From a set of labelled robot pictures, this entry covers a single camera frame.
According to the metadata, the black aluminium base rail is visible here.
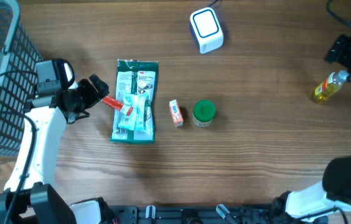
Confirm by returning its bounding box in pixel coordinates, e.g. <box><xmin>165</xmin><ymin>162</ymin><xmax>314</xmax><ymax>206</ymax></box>
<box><xmin>110</xmin><ymin>205</ymin><xmax>304</xmax><ymax>224</ymax></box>

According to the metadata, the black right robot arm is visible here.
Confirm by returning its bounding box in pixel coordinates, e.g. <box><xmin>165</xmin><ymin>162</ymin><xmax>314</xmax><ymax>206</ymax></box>
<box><xmin>268</xmin><ymin>35</ymin><xmax>351</xmax><ymax>223</ymax></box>

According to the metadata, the red white candy stick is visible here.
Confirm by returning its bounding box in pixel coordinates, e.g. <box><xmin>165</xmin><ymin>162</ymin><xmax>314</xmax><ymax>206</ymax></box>
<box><xmin>101</xmin><ymin>95</ymin><xmax>133</xmax><ymax>116</ymax></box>

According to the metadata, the dark mesh shopping basket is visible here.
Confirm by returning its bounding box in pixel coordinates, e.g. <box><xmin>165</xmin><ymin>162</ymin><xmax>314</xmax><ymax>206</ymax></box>
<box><xmin>0</xmin><ymin>1</ymin><xmax>42</xmax><ymax>156</ymax></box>

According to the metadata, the yellow oil bottle silver cap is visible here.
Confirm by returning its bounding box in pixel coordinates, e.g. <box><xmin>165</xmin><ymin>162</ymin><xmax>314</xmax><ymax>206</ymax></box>
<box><xmin>311</xmin><ymin>70</ymin><xmax>349</xmax><ymax>104</ymax></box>

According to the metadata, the green wipes packet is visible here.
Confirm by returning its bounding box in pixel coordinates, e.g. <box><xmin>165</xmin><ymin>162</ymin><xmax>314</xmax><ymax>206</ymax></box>
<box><xmin>111</xmin><ymin>59</ymin><xmax>159</xmax><ymax>144</ymax></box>

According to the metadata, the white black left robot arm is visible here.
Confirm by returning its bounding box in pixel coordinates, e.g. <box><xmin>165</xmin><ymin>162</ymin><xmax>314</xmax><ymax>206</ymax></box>
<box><xmin>0</xmin><ymin>74</ymin><xmax>117</xmax><ymax>223</ymax></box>

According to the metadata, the green lid jar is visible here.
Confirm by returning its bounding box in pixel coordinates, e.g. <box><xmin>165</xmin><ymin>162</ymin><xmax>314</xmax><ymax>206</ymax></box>
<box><xmin>193</xmin><ymin>100</ymin><xmax>216</xmax><ymax>128</ymax></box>

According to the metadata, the orange white small box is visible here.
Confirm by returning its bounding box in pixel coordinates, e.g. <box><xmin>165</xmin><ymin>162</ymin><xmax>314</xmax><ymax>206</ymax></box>
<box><xmin>169</xmin><ymin>100</ymin><xmax>184</xmax><ymax>128</ymax></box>

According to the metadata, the white barcode scanner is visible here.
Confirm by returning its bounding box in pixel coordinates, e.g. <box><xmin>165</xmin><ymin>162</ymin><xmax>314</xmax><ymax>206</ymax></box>
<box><xmin>189</xmin><ymin>7</ymin><xmax>224</xmax><ymax>54</ymax></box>

